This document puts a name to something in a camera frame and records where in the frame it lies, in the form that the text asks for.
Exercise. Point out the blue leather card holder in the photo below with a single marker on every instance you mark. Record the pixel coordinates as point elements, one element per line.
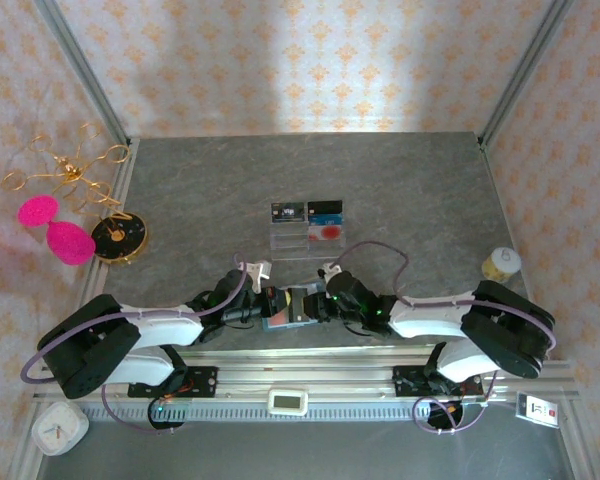
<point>267,328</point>

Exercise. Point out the clear acrylic card stand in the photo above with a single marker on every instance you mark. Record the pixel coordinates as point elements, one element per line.
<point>290,247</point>

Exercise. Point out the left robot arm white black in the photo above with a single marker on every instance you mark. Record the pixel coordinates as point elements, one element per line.
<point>165,327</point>

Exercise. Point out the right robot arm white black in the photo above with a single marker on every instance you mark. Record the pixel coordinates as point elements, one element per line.
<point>430,320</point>

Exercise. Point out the white card with red circles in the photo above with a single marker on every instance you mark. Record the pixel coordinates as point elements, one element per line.
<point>330,231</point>

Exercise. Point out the blue card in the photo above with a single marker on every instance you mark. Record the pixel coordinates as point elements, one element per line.
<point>330,219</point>

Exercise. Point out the black VIP card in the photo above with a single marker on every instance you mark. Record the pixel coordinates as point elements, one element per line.
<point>290,212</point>

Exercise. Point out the plain black card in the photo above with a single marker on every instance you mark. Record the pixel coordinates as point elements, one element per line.
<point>325,206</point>

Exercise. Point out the white digital timer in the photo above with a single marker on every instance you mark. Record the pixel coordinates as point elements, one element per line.
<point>287,401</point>

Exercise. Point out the yellow white can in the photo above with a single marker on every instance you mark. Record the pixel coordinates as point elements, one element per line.
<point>501,265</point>

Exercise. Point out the pink fuzzy double pompom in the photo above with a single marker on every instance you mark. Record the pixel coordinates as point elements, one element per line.
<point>70,242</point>

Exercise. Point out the white alarm clock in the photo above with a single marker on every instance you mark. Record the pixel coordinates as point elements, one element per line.
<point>57,429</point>

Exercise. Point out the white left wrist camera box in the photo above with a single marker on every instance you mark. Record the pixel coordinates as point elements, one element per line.
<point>257,270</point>

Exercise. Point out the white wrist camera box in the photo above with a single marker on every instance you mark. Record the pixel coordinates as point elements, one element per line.
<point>257,270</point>
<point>332,269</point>

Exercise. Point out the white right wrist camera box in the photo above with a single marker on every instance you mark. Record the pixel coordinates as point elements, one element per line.
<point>332,269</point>

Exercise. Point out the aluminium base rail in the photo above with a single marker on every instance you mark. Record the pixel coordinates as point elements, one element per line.
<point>305,370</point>

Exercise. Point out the aluminium side rail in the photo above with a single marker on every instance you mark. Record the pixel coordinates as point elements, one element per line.
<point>125,172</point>

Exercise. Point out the aluminium frame post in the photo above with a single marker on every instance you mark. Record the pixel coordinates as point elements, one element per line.
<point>526,65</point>
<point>82,65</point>

